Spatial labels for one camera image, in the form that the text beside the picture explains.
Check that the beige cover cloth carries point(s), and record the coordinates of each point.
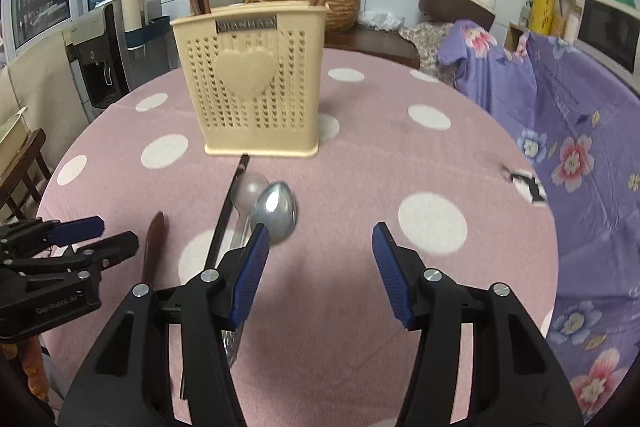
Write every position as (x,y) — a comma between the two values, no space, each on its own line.
(45,82)

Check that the grey water dispenser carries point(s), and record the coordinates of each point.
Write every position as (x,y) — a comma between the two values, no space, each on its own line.
(97,57)

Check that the cream pot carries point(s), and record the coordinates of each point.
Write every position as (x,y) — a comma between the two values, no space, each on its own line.
(12,134)

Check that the dark wooden chair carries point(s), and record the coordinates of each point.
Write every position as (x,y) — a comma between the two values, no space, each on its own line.
(25,167)

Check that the glass jar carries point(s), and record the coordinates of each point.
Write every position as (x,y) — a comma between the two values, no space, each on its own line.
(565,14)

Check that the pink polka dot tablecloth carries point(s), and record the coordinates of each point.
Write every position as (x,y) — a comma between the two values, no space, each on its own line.
(350,187)

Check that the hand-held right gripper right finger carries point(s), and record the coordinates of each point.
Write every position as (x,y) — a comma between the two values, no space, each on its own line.
(392,277)

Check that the beige perforated utensil holder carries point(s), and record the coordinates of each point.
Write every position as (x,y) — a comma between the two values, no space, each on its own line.
(250,107)

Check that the white plastic bag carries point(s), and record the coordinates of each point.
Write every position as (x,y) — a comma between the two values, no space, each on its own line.
(380,19)

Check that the purple floral cloth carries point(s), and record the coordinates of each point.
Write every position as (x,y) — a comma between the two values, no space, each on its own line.
(565,87)

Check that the paper cup dispenser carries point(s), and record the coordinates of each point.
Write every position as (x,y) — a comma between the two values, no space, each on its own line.
(135,12)

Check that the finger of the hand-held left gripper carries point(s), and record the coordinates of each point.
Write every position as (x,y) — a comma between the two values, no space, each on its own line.
(115,244)
(80,227)

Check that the dark wooden counter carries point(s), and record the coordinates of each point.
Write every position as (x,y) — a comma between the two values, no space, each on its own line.
(370,42)

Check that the white microwave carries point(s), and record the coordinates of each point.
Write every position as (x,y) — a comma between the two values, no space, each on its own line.
(607,32)

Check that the large metal spoon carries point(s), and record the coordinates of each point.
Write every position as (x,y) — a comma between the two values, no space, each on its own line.
(274,212)

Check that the woven basket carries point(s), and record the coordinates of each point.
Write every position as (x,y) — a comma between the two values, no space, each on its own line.
(295,2)

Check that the brown wooden spoon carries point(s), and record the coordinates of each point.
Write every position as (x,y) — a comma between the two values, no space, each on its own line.
(152,242)

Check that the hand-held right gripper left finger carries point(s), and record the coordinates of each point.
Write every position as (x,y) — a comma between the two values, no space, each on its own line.
(250,277)

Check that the small floral cloth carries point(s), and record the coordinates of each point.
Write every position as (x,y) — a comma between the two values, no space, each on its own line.
(430,44)

